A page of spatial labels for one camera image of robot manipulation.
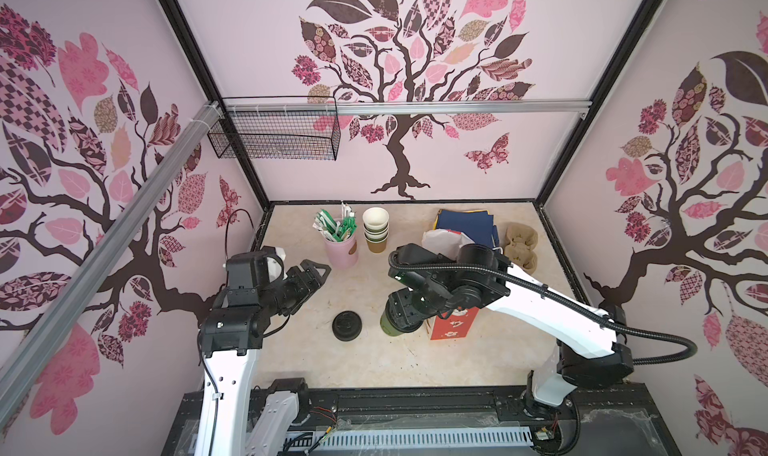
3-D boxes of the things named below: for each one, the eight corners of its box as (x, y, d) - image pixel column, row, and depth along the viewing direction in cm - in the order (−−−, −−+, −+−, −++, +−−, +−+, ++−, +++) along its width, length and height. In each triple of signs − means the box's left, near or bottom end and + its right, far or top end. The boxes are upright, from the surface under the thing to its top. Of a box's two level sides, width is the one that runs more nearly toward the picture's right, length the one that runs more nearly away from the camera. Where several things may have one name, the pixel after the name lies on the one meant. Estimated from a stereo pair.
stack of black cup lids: (331, 341, 87) (330, 338, 85) (335, 314, 92) (334, 310, 90) (361, 341, 87) (360, 338, 85) (363, 314, 92) (362, 310, 90)
